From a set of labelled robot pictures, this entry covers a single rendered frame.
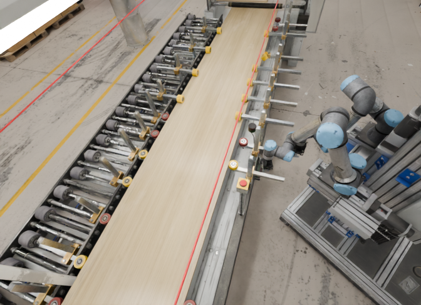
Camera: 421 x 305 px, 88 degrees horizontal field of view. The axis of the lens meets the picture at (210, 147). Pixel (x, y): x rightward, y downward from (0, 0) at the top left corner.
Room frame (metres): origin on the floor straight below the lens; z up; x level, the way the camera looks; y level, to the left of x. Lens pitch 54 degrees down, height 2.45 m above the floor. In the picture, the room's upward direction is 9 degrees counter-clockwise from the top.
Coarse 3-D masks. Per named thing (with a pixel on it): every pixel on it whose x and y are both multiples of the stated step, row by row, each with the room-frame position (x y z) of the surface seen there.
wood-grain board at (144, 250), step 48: (240, 48) 2.57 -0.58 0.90; (192, 96) 1.81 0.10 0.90; (240, 96) 1.69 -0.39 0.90; (192, 144) 1.18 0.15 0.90; (144, 192) 0.79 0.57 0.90; (192, 192) 0.72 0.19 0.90; (144, 240) 0.42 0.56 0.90; (192, 240) 0.37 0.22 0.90; (96, 288) 0.18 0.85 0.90; (144, 288) 0.14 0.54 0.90
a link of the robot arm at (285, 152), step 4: (284, 144) 0.79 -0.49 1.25; (288, 144) 0.78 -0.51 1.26; (280, 148) 0.75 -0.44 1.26; (284, 148) 0.75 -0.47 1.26; (288, 148) 0.75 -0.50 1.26; (292, 148) 0.75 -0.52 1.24; (276, 152) 0.74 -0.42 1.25; (280, 152) 0.73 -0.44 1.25; (284, 152) 0.72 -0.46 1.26; (288, 152) 0.72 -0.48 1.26; (292, 152) 0.71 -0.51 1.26; (276, 156) 0.73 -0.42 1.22; (280, 156) 0.71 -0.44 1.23; (284, 156) 0.70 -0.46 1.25; (288, 156) 0.69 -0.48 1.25; (292, 156) 0.69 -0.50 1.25; (288, 160) 0.68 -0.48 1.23
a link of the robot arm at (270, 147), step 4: (268, 140) 0.82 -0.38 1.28; (272, 140) 0.81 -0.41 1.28; (268, 144) 0.79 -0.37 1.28; (272, 144) 0.79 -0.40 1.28; (276, 144) 0.78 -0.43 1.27; (264, 148) 0.79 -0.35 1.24; (268, 148) 0.77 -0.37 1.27; (272, 148) 0.76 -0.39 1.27; (276, 148) 0.76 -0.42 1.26; (264, 152) 0.78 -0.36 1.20; (268, 152) 0.76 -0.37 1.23; (272, 152) 0.75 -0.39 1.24; (268, 156) 0.76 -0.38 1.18; (272, 156) 0.76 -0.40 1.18
